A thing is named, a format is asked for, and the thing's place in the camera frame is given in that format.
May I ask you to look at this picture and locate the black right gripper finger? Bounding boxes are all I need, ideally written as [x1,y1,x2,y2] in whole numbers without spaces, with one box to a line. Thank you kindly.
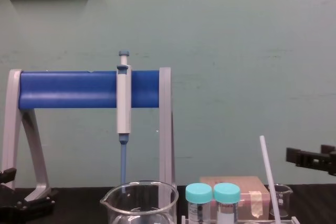
[286,147,336,176]
[320,144,336,154]

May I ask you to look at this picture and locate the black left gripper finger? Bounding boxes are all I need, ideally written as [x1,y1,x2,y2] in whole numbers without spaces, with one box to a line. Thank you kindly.
[0,167,17,190]
[0,188,59,224]

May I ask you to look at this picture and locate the white stirring rod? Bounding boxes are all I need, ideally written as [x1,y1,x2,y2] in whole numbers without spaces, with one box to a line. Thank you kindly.
[259,135,282,222]

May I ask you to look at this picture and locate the small clear glass beaker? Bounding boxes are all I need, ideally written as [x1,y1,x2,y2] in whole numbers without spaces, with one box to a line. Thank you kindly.
[268,184,293,220]

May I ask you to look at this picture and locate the pinkish brown cardboard box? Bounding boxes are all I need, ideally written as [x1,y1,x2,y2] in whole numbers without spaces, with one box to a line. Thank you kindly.
[199,176,271,221]

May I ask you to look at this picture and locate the beige tape strip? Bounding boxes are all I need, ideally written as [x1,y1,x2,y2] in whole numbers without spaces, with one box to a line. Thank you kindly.
[248,190,264,219]

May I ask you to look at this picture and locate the clear acrylic rack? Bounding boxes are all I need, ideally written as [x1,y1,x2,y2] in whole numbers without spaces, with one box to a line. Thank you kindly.
[181,214,300,224]

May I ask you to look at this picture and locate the teal capped sample vial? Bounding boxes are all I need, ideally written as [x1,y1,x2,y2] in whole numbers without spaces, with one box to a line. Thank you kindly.
[185,183,213,224]
[213,183,241,224]

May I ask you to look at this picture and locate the blue and grey pipette stand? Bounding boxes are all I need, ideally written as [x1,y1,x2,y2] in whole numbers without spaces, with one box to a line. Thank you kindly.
[0,67,177,204]

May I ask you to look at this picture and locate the white and blue pipette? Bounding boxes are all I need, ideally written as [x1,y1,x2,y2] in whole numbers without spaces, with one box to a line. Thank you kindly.
[116,49,133,194]

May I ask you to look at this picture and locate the large clear glass beaker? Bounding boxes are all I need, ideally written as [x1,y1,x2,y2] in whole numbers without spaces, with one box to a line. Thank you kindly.
[99,180,180,224]

